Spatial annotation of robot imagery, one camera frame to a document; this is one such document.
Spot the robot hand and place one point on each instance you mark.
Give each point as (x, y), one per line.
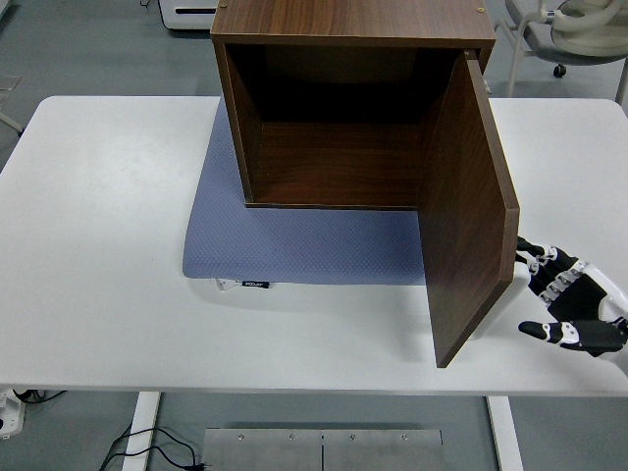
(574, 294)

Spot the brown wooden cabinet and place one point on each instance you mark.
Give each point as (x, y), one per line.
(343, 19)

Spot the white stand leg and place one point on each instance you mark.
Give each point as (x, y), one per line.
(12, 122)

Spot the white office chair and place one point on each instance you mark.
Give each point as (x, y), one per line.
(535, 34)

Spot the white table leg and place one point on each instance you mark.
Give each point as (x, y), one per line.
(142, 417)
(505, 432)

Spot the white care label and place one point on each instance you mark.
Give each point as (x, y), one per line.
(226, 284)

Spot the black brand label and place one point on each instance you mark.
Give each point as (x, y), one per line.
(256, 284)

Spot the white power strip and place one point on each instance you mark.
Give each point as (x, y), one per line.
(11, 414)

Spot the white appliance with slot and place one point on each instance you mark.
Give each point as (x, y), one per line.
(189, 17)

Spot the grey metal plate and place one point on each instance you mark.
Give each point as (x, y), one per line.
(275, 451)

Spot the blue mesh cushion mat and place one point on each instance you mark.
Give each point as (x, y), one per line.
(294, 245)

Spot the clear plastic panel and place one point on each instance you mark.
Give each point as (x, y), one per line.
(10, 82)

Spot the brown wooden cabinet door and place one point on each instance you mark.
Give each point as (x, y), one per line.
(466, 221)

